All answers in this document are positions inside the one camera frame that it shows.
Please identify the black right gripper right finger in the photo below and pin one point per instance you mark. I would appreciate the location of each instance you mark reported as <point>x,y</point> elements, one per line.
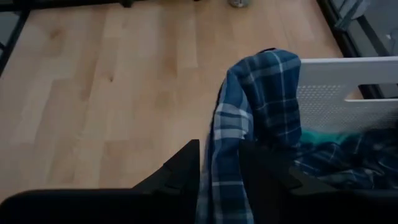
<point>264,174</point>

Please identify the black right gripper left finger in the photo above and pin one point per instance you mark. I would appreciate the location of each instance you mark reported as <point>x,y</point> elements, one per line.
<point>183,168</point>

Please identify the turquoise shirt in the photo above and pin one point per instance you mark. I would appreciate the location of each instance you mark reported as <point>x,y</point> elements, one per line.
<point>320,137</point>

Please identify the dark blue plaid shirt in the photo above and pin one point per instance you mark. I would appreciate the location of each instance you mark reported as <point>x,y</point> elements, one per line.
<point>264,93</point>

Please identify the white plastic bin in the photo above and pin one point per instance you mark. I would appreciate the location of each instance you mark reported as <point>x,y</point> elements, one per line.
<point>323,102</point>

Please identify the grey tape roll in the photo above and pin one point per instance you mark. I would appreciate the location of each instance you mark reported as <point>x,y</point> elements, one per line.
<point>238,3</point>

